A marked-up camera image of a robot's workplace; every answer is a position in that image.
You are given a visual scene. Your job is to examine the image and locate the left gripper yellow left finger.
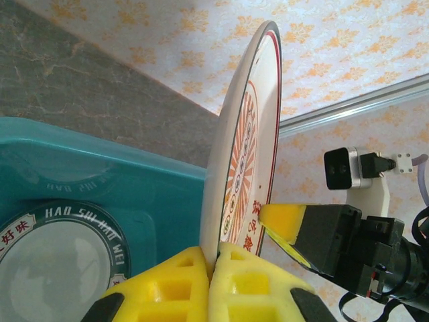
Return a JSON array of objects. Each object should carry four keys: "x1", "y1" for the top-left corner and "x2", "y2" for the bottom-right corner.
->
[{"x1": 81, "y1": 246, "x2": 211, "y2": 322}]

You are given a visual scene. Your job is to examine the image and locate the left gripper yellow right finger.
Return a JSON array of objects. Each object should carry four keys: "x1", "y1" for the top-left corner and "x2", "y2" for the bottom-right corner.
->
[{"x1": 209, "y1": 241, "x2": 338, "y2": 322}]

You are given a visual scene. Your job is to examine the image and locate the green rimmed white plate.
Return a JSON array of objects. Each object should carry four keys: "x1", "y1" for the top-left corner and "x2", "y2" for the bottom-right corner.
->
[{"x1": 0, "y1": 201, "x2": 131, "y2": 322}]

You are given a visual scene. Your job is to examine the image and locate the orange sunburst white plate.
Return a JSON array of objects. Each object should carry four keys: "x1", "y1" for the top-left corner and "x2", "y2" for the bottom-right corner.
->
[{"x1": 200, "y1": 19, "x2": 284, "y2": 261}]

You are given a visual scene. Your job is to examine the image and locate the teal plastic bin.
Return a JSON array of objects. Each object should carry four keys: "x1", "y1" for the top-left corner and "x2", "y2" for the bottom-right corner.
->
[{"x1": 0, "y1": 116, "x2": 208, "y2": 322}]

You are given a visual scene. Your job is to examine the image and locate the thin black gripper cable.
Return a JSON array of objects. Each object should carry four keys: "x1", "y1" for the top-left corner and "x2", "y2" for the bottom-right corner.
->
[{"x1": 337, "y1": 290, "x2": 429, "y2": 322}]

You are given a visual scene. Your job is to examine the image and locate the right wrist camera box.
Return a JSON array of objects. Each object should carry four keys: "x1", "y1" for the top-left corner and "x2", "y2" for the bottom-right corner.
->
[{"x1": 323, "y1": 146, "x2": 391, "y2": 219}]

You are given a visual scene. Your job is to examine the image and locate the aluminium frame post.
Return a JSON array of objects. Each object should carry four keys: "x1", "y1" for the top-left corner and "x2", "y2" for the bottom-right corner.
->
[{"x1": 278, "y1": 74, "x2": 429, "y2": 139}]

